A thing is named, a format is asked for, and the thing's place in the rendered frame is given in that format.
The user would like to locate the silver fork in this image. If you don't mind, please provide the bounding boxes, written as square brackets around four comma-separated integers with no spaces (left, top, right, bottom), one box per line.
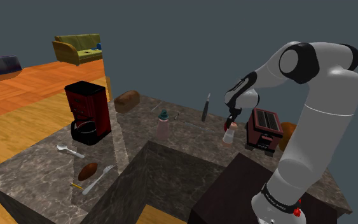
[81,164,115,196]

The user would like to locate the pink bottle with teal cap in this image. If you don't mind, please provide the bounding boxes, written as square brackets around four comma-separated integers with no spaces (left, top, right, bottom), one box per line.
[155,109,170,141]

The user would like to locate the black-handled kitchen knife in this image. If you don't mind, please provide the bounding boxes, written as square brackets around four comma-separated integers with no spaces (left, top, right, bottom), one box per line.
[201,93,212,123]

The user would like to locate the silver spoon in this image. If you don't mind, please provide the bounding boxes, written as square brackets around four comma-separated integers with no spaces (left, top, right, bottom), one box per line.
[56,144,86,159]

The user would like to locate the brown bread loaf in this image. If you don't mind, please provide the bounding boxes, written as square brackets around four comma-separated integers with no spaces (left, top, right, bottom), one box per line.
[113,90,141,115]

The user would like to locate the brown potato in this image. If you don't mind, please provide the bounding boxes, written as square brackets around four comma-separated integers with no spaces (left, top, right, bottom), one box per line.
[78,162,99,182]

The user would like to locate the white shaker with brown top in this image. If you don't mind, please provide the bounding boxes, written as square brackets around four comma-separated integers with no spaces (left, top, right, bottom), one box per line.
[222,122,238,147]

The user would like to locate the red and black coffee machine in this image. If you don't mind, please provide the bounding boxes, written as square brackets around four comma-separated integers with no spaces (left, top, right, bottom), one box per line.
[64,80,113,146]

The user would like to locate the red toaster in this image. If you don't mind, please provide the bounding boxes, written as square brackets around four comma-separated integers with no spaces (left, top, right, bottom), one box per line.
[245,108,284,157]

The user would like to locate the green sofa with wooden frame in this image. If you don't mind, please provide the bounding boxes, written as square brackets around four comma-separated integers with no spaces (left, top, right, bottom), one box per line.
[52,33,103,67]

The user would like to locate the dark maroon robot stand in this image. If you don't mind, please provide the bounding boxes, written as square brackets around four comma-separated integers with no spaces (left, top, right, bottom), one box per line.
[187,152,338,224]

